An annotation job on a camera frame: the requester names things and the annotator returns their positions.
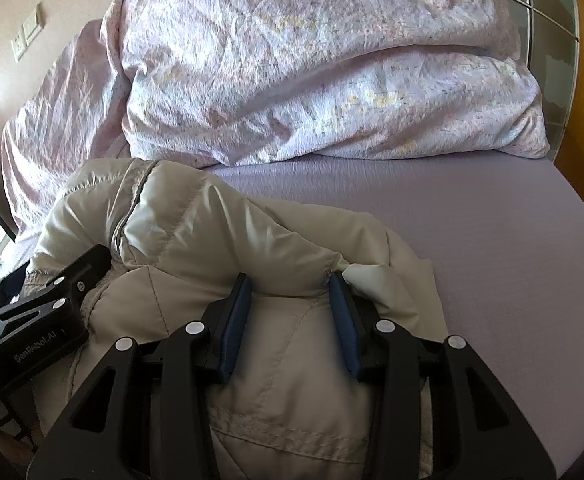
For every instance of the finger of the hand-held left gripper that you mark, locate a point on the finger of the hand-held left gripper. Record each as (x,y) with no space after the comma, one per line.
(67,270)

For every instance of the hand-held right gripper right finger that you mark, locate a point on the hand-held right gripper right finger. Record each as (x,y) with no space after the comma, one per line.
(344,330)

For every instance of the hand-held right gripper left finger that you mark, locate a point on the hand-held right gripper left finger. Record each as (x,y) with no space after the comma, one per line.
(234,330)

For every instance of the beige puffer jacket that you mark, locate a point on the beige puffer jacket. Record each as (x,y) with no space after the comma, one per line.
(282,360)

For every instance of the pink floral pillow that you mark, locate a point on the pink floral pillow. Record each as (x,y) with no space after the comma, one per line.
(57,120)

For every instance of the pink floral duvet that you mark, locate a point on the pink floral duvet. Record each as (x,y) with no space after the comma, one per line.
(297,85)

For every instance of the wooden cabinet with glass panels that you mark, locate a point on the wooden cabinet with glass panels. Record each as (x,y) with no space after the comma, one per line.
(579,85)

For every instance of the white wall socket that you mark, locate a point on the white wall socket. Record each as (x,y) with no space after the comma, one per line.
(19,47)

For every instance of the white wall switch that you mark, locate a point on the white wall switch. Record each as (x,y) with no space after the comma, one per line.
(33,22)

